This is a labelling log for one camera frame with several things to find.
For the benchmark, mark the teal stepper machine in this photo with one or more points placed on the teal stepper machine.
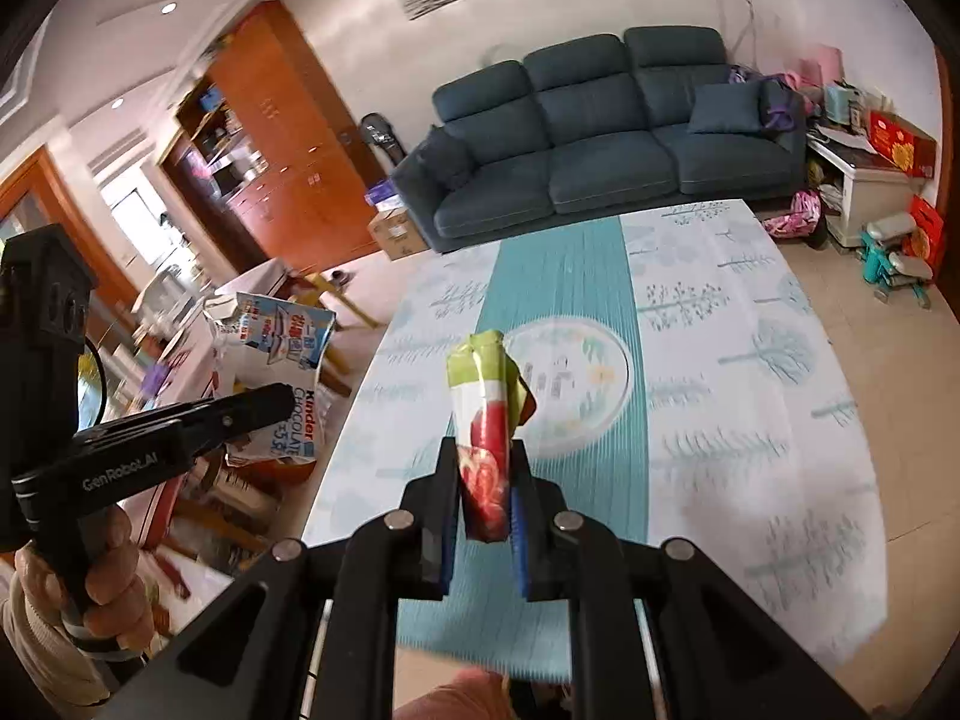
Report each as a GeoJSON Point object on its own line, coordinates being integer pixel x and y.
{"type": "Point", "coordinates": [896, 259]}

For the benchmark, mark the green red snack wrapper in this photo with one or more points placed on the green red snack wrapper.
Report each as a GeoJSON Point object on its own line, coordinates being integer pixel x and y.
{"type": "Point", "coordinates": [484, 427]}

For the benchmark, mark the pink backpack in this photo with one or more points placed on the pink backpack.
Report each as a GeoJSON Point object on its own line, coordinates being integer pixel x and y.
{"type": "Point", "coordinates": [795, 219]}

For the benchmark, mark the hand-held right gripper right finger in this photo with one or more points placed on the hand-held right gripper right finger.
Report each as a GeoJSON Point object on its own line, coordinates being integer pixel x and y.
{"type": "Point", "coordinates": [519, 555]}

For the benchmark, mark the dining table with pink cloth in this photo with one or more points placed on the dining table with pink cloth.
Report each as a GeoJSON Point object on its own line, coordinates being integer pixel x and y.
{"type": "Point", "coordinates": [187, 360]}

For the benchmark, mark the pink box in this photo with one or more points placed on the pink box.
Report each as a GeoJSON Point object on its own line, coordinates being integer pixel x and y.
{"type": "Point", "coordinates": [821, 67]}

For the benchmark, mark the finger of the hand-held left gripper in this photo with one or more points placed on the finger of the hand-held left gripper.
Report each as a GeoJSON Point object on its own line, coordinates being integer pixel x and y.
{"type": "Point", "coordinates": [240, 412]}

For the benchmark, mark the yellow plastic stool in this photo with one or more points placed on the yellow plastic stool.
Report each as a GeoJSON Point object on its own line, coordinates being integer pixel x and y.
{"type": "Point", "coordinates": [341, 300]}

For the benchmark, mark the purple bag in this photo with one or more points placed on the purple bag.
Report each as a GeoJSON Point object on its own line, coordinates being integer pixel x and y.
{"type": "Point", "coordinates": [780, 101]}

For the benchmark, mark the purple tissue pack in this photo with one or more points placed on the purple tissue pack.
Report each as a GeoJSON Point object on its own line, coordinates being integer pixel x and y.
{"type": "Point", "coordinates": [384, 196]}

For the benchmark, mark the person's left hand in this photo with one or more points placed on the person's left hand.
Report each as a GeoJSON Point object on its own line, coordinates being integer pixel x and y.
{"type": "Point", "coordinates": [116, 577]}

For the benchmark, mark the black standing fan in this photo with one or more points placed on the black standing fan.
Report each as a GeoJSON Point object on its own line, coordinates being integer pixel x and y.
{"type": "Point", "coordinates": [382, 139]}

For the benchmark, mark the white side cabinet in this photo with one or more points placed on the white side cabinet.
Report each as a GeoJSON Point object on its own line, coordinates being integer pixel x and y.
{"type": "Point", "coordinates": [870, 195]}

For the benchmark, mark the red gift bag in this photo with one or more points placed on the red gift bag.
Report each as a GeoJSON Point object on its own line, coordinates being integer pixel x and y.
{"type": "Point", "coordinates": [926, 232]}

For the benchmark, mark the person's left forearm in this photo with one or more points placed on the person's left forearm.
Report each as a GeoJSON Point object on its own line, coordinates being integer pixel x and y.
{"type": "Point", "coordinates": [37, 652]}

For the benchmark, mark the red gift box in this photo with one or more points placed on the red gift box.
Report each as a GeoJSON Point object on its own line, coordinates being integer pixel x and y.
{"type": "Point", "coordinates": [900, 144]}

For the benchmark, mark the orange wooden cabinet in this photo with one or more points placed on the orange wooden cabinet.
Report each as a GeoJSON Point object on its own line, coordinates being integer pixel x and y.
{"type": "Point", "coordinates": [285, 135]}

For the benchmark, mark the teal cushion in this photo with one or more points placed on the teal cushion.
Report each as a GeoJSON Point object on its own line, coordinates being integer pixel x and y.
{"type": "Point", "coordinates": [448, 159]}
{"type": "Point", "coordinates": [724, 109]}

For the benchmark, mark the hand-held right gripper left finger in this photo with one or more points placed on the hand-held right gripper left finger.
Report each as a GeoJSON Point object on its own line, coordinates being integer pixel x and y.
{"type": "Point", "coordinates": [448, 562]}

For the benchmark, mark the brown cardboard box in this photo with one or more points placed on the brown cardboard box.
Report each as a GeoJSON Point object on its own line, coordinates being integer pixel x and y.
{"type": "Point", "coordinates": [396, 235]}

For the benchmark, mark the tree print tablecloth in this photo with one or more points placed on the tree print tablecloth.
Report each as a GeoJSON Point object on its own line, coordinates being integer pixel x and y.
{"type": "Point", "coordinates": [712, 427]}

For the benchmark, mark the person's pink trouser leg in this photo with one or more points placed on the person's pink trouser leg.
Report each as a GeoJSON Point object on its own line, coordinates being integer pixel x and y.
{"type": "Point", "coordinates": [457, 697]}

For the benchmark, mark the teal sofa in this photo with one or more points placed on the teal sofa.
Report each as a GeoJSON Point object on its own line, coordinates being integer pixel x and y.
{"type": "Point", "coordinates": [600, 150]}

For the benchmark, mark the white blue chocolate package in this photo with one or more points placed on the white blue chocolate package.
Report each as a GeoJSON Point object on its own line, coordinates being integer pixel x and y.
{"type": "Point", "coordinates": [277, 337]}

